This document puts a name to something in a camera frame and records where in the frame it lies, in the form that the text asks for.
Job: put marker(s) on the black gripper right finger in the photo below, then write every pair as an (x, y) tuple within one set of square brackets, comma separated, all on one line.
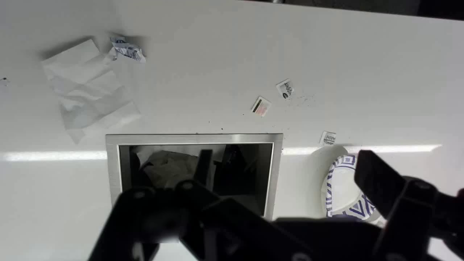
[(414, 218)]

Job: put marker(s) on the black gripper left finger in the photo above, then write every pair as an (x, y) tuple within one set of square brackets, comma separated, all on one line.
[(159, 222)]

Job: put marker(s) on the small steel framed trash opening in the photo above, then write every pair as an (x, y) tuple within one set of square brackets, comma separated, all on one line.
[(193, 138)]

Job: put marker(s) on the crumpled blue white packet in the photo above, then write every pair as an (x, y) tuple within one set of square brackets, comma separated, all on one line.
[(124, 48)]

